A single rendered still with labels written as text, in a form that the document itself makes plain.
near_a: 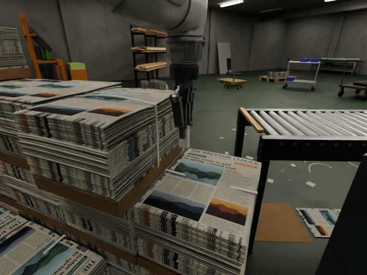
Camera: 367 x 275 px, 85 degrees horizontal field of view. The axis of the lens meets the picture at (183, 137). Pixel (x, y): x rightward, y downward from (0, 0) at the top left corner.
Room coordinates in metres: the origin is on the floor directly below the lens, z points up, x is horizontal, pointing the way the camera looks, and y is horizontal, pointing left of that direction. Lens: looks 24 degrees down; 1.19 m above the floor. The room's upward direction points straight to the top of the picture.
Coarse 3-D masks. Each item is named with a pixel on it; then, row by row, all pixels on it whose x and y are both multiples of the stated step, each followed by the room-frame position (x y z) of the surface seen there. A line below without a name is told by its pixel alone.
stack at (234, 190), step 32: (0, 160) 0.63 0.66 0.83; (192, 160) 0.63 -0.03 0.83; (224, 160) 0.63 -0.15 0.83; (0, 192) 0.66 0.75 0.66; (32, 192) 0.56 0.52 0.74; (160, 192) 0.45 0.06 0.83; (192, 192) 0.45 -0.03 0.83; (224, 192) 0.45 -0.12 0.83; (256, 192) 0.45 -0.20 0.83; (96, 224) 0.45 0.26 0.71; (128, 224) 0.39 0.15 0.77; (160, 224) 0.37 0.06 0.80; (192, 224) 0.34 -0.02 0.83; (224, 224) 0.34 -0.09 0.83; (160, 256) 0.36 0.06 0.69; (192, 256) 0.33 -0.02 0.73; (224, 256) 0.30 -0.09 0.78
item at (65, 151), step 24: (24, 120) 0.45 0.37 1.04; (48, 120) 0.41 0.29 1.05; (72, 120) 0.39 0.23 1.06; (96, 120) 0.39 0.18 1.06; (120, 120) 0.40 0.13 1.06; (144, 120) 0.48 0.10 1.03; (24, 144) 0.45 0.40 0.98; (48, 144) 0.42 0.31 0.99; (72, 144) 0.39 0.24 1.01; (96, 144) 0.36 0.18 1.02; (120, 144) 0.39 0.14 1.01; (144, 144) 0.47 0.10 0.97; (48, 168) 0.43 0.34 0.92; (72, 168) 0.39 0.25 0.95; (96, 168) 0.36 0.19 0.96; (120, 168) 0.38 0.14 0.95; (144, 168) 0.46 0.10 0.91; (96, 192) 0.37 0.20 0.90; (120, 192) 0.36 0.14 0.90
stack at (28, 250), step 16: (0, 208) 0.64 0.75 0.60; (0, 224) 0.55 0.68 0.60; (16, 224) 0.56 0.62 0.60; (32, 224) 0.56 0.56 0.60; (0, 240) 0.49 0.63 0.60; (16, 240) 0.49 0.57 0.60; (32, 240) 0.49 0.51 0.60; (48, 240) 0.49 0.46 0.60; (64, 240) 0.49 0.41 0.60; (0, 256) 0.43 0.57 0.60; (16, 256) 0.43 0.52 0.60; (32, 256) 0.43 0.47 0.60; (48, 256) 0.43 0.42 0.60; (64, 256) 0.43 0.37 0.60; (80, 256) 0.43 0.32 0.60; (96, 256) 0.43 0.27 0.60; (0, 272) 0.38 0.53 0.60; (16, 272) 0.38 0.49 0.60; (32, 272) 0.38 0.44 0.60; (48, 272) 0.38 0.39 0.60; (64, 272) 0.38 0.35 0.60; (80, 272) 0.38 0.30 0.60; (96, 272) 0.39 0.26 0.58
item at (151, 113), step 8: (88, 96) 0.63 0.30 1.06; (96, 96) 0.63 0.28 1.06; (128, 104) 0.53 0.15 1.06; (136, 104) 0.53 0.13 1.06; (144, 104) 0.54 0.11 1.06; (152, 112) 0.53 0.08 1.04; (152, 120) 0.52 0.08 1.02; (152, 128) 0.52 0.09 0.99; (152, 136) 0.52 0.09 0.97; (160, 136) 0.55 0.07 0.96; (152, 144) 0.51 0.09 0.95; (160, 144) 0.54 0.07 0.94; (152, 152) 0.50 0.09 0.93; (160, 152) 0.53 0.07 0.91; (152, 160) 0.49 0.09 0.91; (160, 160) 0.54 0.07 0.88; (152, 168) 0.50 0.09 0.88
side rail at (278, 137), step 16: (272, 144) 0.88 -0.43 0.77; (288, 144) 0.88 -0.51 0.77; (304, 144) 0.88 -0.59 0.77; (320, 144) 0.88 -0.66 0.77; (336, 144) 0.87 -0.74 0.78; (352, 144) 0.87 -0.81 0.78; (304, 160) 0.88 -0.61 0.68; (320, 160) 0.88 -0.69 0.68; (336, 160) 0.87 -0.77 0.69; (352, 160) 0.87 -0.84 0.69
